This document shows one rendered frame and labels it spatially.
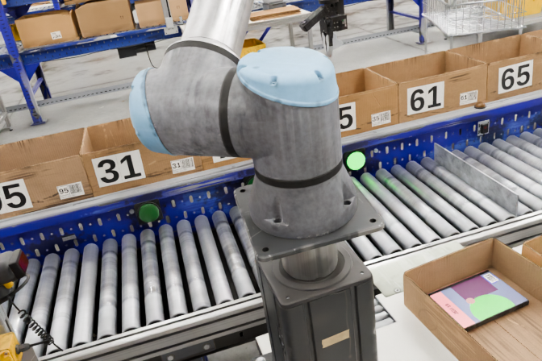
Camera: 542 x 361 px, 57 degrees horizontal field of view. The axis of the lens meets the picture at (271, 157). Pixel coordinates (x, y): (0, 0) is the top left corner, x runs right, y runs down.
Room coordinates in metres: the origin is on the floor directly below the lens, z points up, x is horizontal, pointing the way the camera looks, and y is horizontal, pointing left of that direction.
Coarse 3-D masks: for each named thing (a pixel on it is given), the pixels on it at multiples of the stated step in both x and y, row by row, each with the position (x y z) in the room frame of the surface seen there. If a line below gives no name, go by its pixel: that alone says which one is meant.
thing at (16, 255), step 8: (0, 256) 0.94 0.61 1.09; (8, 256) 0.93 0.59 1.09; (16, 256) 0.93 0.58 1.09; (24, 256) 0.95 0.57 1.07; (0, 264) 0.91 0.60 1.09; (8, 264) 0.91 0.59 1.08; (16, 264) 0.91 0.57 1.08; (24, 264) 0.93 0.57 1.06; (0, 272) 0.90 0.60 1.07; (8, 272) 0.90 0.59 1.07; (16, 272) 0.91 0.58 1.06; (24, 272) 0.92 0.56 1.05; (0, 280) 0.90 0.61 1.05; (8, 280) 0.90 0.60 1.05; (0, 288) 0.91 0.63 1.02; (8, 288) 0.93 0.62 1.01; (0, 296) 0.91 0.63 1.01; (8, 296) 0.91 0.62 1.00; (0, 304) 0.90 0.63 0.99
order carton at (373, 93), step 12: (348, 72) 2.08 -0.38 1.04; (360, 72) 2.09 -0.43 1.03; (372, 72) 2.02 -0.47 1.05; (348, 84) 2.08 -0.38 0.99; (360, 84) 2.09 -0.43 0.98; (372, 84) 2.02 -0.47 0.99; (384, 84) 1.92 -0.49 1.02; (396, 84) 1.82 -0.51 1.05; (348, 96) 1.77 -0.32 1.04; (360, 96) 1.78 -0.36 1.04; (372, 96) 1.79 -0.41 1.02; (384, 96) 1.80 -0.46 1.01; (396, 96) 1.81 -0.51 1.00; (360, 108) 1.78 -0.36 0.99; (372, 108) 1.79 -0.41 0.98; (384, 108) 1.80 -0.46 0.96; (396, 108) 1.81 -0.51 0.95; (360, 120) 1.78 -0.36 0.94; (396, 120) 1.81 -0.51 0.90; (348, 132) 1.77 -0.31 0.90; (360, 132) 1.78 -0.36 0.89
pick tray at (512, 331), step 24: (432, 264) 1.00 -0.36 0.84; (456, 264) 1.03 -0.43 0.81; (480, 264) 1.05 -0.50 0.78; (504, 264) 1.02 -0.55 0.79; (528, 264) 0.95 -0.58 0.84; (408, 288) 0.96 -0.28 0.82; (432, 288) 1.00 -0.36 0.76; (528, 288) 0.95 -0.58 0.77; (432, 312) 0.87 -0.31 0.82; (528, 312) 0.88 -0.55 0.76; (456, 336) 0.79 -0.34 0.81; (480, 336) 0.83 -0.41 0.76; (504, 336) 0.82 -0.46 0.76; (528, 336) 0.81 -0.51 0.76; (480, 360) 0.72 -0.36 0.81; (504, 360) 0.76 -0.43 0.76; (528, 360) 0.75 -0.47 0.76
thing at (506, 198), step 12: (444, 156) 1.69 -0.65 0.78; (456, 156) 1.62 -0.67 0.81; (456, 168) 1.62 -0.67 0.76; (468, 168) 1.55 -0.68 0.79; (468, 180) 1.54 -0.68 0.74; (480, 180) 1.48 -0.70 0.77; (492, 180) 1.42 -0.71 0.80; (492, 192) 1.42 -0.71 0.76; (504, 192) 1.36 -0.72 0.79; (504, 204) 1.36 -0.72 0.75; (516, 204) 1.31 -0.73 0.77; (516, 216) 1.31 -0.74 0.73
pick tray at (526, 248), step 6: (528, 240) 1.03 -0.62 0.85; (534, 240) 1.03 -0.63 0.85; (540, 240) 1.04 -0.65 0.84; (522, 246) 1.02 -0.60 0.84; (528, 246) 1.03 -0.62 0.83; (534, 246) 1.03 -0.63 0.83; (540, 246) 1.04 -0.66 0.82; (522, 252) 1.02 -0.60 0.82; (528, 252) 1.00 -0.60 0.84; (534, 252) 0.98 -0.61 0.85; (540, 252) 1.04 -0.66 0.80; (528, 258) 1.00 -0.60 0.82; (534, 258) 0.98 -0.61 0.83; (540, 258) 0.96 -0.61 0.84; (540, 264) 0.96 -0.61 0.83
